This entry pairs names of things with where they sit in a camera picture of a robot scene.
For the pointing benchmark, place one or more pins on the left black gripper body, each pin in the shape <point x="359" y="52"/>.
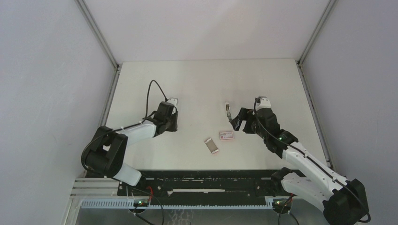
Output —
<point x="171" y="122"/>

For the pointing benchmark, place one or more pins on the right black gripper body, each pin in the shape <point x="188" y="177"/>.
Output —
<point x="251" y="126"/>

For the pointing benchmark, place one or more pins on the white mini stapler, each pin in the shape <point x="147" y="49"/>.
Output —
<point x="228" y="112"/>

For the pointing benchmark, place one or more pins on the red staple box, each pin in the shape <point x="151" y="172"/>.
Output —
<point x="226" y="135"/>

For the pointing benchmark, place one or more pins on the cardboard staple box tray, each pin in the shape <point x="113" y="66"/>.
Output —
<point x="211" y="145"/>

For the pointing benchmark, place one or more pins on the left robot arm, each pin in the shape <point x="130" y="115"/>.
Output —
<point x="106" y="151"/>

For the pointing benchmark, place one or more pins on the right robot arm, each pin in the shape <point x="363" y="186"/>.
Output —
<point x="342" y="201"/>

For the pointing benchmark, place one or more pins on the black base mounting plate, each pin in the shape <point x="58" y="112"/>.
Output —
<point x="204" y="187"/>

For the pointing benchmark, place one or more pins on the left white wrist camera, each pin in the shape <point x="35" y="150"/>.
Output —
<point x="173" y="101"/>

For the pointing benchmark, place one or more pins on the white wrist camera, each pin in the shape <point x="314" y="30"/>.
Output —
<point x="173" y="101"/>
<point x="262" y="102"/>

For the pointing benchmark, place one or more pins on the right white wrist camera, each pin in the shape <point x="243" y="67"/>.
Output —
<point x="262" y="102"/>

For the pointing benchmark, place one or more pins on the left aluminium frame post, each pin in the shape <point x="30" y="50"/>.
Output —
<point x="88" y="16"/>

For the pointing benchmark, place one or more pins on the aluminium frame post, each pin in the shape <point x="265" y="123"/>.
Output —
<point x="88" y="16"/>
<point x="300" y="66"/>

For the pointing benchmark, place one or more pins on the white slotted cable duct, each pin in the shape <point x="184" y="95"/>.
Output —
<point x="266" y="203"/>

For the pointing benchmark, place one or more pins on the right aluminium frame post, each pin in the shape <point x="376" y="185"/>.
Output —
<point x="300" y="66"/>

